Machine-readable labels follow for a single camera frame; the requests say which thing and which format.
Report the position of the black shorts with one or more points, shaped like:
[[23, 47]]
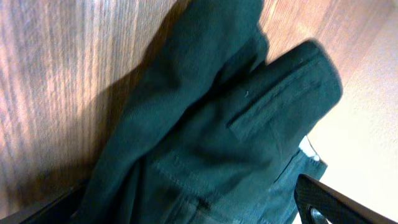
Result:
[[212, 134]]

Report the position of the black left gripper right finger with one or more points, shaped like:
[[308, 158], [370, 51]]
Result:
[[318, 203]]

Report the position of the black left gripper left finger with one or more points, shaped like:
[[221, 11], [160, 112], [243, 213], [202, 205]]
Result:
[[59, 208]]

